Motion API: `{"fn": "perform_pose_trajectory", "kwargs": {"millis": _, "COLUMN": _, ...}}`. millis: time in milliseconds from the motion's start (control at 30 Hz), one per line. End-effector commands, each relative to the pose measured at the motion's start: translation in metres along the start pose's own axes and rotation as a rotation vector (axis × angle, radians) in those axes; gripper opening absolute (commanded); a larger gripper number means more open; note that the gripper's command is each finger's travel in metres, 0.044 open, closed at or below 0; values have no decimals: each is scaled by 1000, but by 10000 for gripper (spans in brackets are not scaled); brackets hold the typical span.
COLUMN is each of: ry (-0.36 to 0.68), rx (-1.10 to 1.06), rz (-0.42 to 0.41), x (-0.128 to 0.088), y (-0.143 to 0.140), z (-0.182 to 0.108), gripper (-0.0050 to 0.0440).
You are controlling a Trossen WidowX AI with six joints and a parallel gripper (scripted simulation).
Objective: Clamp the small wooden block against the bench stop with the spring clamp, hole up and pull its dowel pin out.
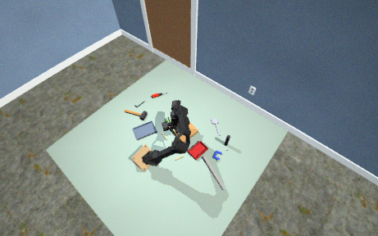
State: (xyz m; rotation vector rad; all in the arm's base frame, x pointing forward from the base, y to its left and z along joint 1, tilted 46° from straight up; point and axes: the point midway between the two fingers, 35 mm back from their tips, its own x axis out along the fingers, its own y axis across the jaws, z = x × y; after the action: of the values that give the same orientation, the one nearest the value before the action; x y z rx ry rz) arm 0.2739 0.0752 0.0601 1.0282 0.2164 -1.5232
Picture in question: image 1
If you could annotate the red shallow tray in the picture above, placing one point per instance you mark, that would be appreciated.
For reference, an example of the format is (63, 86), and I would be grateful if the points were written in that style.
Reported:
(197, 150)

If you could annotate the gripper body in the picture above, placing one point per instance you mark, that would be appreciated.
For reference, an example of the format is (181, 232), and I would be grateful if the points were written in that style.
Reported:
(166, 125)

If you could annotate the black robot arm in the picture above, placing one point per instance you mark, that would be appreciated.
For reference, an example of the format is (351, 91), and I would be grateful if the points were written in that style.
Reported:
(182, 127)

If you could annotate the black mallet with wooden handle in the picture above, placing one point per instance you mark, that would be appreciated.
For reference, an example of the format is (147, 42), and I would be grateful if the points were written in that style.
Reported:
(142, 115)

